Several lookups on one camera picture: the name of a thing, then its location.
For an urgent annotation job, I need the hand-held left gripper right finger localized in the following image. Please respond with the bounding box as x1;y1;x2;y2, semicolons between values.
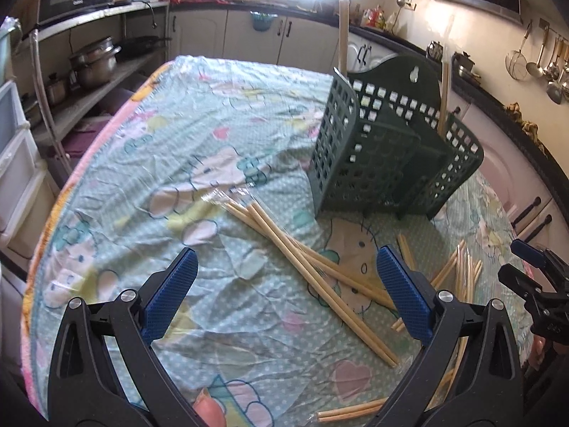
369;244;525;427

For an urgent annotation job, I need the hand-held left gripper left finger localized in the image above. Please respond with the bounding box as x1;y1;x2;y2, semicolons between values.
47;248;209;427

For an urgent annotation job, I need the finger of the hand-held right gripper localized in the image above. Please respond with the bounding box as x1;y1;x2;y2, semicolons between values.
510;239;569;276
498;264;569;306

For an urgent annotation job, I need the pile of wooden chopsticks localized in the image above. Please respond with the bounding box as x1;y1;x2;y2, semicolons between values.
224;199;485;424

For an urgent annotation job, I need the green plastic utensil basket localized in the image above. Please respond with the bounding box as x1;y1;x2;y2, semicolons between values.
309;53;485;222

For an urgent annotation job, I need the chopstick pair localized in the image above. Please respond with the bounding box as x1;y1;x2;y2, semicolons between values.
438;15;457;136
338;0;360;76

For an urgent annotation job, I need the brown ginger root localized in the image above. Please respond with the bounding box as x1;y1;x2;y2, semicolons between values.
507;102;546;144

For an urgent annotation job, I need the cartoon printed tablecloth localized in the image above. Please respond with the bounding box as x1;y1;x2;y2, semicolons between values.
20;56;538;427

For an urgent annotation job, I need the hanging steel ladle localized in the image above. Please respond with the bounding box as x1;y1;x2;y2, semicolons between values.
545;36;569;106
526;27;551;79

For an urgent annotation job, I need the dark steel teapot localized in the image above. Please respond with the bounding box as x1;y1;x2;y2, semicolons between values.
452;52;483;88

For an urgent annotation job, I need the white plastic drawer unit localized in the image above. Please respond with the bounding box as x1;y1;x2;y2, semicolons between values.
0;79;59;250

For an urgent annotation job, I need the white kitchen shelf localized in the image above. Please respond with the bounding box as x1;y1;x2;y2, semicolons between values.
13;0;172;161

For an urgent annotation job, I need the large steel pot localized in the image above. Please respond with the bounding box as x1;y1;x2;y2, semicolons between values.
69;37;122;90

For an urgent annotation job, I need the black frying pan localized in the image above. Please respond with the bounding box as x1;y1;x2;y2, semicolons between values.
116;36;172;59

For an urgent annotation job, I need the group of condiment bottles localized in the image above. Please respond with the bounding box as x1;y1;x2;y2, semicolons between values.
361;6;397;30

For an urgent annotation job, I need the blue hanging bag holder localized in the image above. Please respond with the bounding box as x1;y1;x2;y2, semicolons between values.
251;10;276;33

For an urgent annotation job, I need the light blue plastic bin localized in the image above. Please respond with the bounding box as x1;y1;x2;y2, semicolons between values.
0;15;23;56

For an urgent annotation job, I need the hanging wire skimmer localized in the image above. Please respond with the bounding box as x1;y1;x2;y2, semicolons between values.
504;20;535;81

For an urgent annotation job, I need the clear plastic hose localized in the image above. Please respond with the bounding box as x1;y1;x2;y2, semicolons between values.
28;29;70;162

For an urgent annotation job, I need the black power cable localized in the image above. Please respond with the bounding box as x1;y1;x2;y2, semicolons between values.
143;1;160;30

